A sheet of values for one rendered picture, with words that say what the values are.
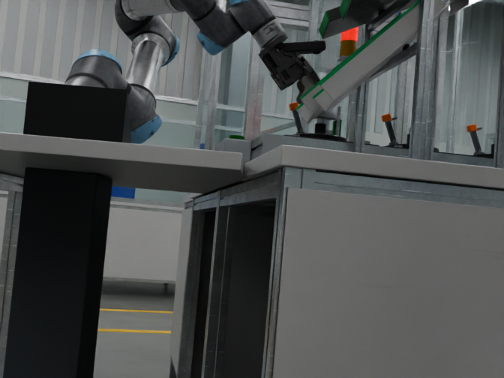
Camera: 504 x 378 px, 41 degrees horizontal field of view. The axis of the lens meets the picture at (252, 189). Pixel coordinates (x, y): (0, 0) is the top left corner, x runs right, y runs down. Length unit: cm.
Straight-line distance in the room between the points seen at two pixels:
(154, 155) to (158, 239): 562
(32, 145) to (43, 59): 865
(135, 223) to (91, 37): 395
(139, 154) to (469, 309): 57
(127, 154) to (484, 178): 56
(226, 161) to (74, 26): 890
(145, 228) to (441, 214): 576
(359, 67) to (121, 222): 548
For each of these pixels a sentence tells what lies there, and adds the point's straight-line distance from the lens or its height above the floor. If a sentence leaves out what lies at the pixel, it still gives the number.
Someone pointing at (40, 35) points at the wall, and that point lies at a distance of 989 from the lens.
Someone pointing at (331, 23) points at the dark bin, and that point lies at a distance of 148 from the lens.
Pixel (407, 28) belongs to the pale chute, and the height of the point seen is 114.
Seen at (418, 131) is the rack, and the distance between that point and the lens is 126.
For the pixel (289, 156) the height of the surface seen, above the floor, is 84.
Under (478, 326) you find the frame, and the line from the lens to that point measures 107.
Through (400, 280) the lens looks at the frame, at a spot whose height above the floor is 68.
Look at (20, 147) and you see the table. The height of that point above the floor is 84.
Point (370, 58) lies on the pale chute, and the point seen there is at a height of 108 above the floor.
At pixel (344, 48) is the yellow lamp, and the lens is 201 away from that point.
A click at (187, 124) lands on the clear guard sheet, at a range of 685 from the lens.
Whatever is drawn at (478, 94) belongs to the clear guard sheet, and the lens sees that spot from 321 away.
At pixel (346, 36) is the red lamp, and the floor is 132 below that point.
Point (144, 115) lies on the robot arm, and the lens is 173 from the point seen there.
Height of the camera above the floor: 73
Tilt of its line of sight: 4 degrees up
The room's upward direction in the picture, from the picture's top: 5 degrees clockwise
